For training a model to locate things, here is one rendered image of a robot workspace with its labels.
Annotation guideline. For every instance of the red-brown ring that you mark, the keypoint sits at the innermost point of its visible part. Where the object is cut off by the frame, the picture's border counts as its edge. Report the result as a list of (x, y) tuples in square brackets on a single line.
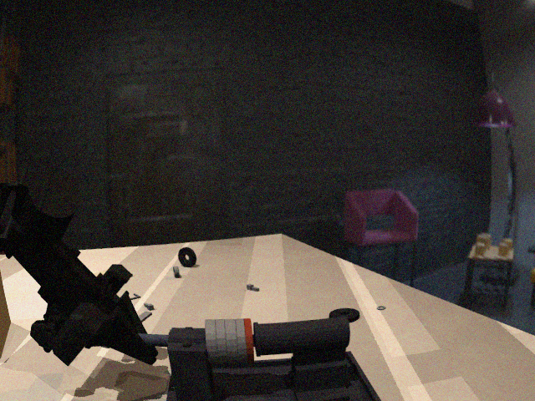
[(249, 340)]

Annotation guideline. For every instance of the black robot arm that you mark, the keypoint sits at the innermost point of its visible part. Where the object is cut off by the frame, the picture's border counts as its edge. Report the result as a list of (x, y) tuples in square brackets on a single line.
[(34, 215)]

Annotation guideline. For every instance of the grey flat bar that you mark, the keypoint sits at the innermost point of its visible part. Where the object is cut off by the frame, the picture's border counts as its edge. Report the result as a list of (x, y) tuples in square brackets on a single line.
[(142, 317)]

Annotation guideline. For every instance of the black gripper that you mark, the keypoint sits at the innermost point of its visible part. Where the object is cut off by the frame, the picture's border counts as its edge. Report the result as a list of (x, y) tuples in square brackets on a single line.
[(96, 315)]

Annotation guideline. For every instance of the black ring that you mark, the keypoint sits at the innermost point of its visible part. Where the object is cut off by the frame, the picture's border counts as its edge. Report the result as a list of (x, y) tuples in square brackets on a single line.
[(182, 257)]

